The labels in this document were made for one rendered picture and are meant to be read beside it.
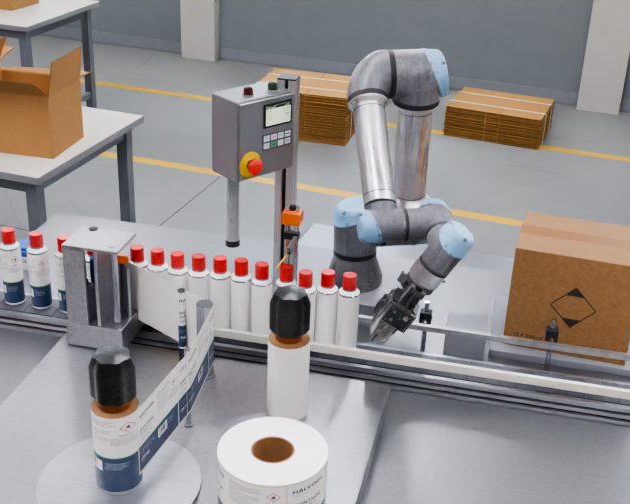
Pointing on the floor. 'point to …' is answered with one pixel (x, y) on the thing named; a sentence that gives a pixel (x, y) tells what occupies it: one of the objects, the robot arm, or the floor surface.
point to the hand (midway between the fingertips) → (375, 335)
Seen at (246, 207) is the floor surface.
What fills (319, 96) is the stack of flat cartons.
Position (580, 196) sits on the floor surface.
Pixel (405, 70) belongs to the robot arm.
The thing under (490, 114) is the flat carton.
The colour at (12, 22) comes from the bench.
